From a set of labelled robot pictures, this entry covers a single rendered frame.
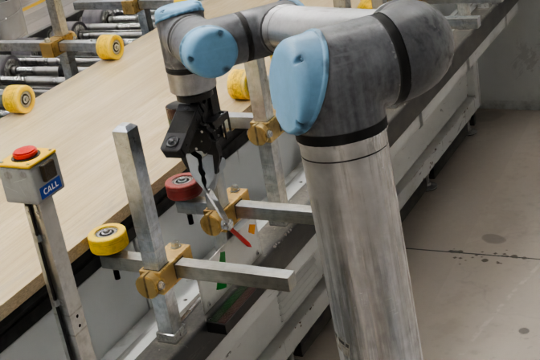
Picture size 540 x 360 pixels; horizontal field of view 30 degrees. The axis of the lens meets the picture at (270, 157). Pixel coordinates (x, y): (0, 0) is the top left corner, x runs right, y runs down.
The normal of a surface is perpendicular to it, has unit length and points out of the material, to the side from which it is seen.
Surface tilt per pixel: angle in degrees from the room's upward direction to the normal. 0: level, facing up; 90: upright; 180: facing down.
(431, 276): 0
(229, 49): 91
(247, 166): 90
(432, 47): 72
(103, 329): 90
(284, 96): 82
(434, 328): 0
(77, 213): 0
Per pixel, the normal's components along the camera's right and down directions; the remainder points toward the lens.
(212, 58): 0.29, 0.34
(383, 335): 0.10, 0.30
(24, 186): -0.45, 0.41
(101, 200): -0.15, -0.91
